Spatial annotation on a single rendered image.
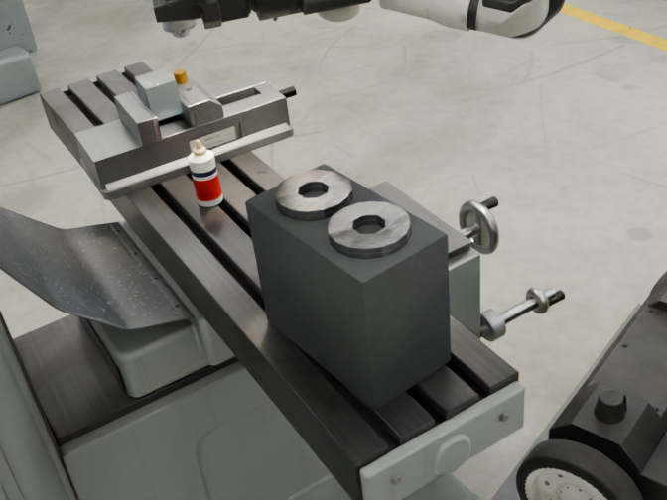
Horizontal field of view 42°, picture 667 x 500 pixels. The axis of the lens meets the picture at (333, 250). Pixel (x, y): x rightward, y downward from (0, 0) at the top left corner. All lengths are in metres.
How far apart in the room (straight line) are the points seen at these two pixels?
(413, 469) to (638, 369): 0.64
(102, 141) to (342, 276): 0.70
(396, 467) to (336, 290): 0.20
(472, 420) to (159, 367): 0.53
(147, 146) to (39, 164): 2.26
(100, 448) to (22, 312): 1.54
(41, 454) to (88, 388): 0.16
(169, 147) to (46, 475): 0.55
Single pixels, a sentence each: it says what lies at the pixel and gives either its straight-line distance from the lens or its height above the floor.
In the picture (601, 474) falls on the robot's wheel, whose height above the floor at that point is 0.59.
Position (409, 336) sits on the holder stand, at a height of 1.00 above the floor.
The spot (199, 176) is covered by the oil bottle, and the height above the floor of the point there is 0.98.
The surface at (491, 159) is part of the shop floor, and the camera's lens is 3.24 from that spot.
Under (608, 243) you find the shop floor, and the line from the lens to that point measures 2.83.
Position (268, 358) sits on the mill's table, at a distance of 1.08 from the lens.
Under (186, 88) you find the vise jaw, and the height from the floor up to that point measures 1.03.
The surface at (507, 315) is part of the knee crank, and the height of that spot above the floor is 0.51.
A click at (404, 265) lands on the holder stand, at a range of 0.90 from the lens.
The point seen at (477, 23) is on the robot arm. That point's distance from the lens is 1.21.
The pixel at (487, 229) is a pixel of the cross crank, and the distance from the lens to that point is 1.74.
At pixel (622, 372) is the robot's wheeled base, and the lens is 1.53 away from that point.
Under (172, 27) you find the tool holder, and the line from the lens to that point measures 1.25.
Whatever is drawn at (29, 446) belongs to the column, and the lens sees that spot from 1.28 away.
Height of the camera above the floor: 1.65
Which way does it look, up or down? 36 degrees down
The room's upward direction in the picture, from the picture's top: 7 degrees counter-clockwise
